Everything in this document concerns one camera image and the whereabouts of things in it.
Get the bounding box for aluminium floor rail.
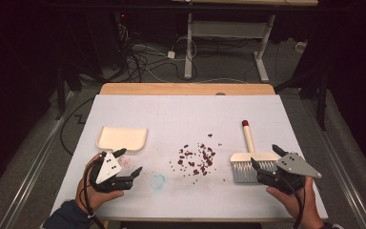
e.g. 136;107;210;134
298;94;366;229
0;90;80;229

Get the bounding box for red beans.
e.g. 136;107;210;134
168;133;227;184

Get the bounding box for white power strip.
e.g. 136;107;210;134
295;41;309;53

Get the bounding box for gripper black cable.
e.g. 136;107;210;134
81;163;108;229
280;176;307;229

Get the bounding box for cream plastic dustpan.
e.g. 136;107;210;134
95;126;149;153

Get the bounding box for person's left hand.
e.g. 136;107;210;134
74;155;125;214

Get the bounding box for person's right hand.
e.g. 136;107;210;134
265;176;325;229

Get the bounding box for tangle of floor cables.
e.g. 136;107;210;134
113;22;204;84

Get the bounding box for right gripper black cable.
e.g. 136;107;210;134
280;176;307;229

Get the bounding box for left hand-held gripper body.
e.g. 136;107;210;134
89;151;134;194

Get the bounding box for black floor cable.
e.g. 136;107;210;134
59;96;95;156

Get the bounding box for cream brush with grey bristles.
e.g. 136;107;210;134
230;119;282;184

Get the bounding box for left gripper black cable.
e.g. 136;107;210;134
81;163;108;229

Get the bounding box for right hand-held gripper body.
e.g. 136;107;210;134
255;152;323;196

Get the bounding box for white desk with metal legs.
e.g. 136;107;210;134
171;0;319;84

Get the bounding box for wooden table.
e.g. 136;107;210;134
51;82;329;223

